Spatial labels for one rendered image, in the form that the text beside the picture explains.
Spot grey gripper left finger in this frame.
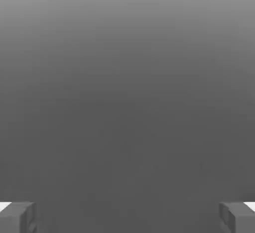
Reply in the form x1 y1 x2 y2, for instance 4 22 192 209
0 201 38 233

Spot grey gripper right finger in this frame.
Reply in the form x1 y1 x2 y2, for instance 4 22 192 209
218 201 255 233

